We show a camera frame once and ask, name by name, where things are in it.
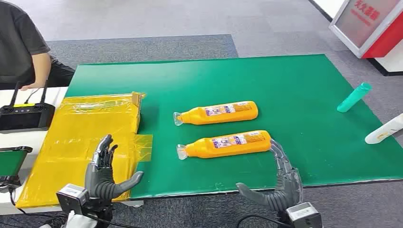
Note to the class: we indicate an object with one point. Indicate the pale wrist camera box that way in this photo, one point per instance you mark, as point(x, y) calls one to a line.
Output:
point(71, 196)
point(304, 216)

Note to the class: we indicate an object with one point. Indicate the yellow taped cardboard box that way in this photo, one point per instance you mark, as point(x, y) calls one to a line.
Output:
point(82, 132)

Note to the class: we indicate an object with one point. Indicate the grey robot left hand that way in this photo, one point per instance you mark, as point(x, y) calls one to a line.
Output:
point(99, 181)

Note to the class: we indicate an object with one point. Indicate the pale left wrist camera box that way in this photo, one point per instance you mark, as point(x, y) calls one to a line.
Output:
point(71, 196)

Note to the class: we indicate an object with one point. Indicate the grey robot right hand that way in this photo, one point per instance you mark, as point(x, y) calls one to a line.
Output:
point(288, 188)

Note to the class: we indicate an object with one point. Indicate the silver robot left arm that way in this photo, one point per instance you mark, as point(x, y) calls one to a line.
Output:
point(77, 222)

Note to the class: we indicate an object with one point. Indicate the white plastic bottle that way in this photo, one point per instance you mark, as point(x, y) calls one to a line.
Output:
point(385, 129)

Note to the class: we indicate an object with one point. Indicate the red and white sign stand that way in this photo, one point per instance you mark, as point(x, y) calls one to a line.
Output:
point(368, 22)

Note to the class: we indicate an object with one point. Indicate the green table mat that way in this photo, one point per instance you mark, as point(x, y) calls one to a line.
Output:
point(299, 94)

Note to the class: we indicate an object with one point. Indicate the person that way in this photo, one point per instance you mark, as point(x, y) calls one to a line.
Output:
point(19, 41)

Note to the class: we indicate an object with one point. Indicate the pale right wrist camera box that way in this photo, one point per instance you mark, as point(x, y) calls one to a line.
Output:
point(304, 216)

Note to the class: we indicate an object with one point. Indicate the black tablet with green screen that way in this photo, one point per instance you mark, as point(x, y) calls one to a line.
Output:
point(11, 163)

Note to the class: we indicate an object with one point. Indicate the black remote controller with antennas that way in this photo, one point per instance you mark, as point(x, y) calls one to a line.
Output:
point(25, 118)

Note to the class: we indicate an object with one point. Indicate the orange bottle with clear cap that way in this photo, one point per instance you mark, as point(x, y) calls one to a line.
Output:
point(217, 114)
point(226, 145)

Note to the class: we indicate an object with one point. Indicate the teal plastic bottle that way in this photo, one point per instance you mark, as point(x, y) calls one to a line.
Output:
point(354, 97)

